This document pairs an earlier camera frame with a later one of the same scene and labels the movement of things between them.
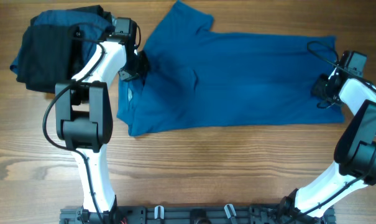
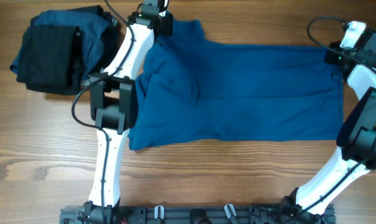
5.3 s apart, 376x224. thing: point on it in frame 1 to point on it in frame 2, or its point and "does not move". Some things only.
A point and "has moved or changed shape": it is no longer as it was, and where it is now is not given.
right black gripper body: [320, 91] to [349, 51]
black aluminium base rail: [193, 214] does not move
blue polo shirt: [196, 79] has moved or changed shape
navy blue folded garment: [88, 30] does not move
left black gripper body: [135, 68] to [167, 25]
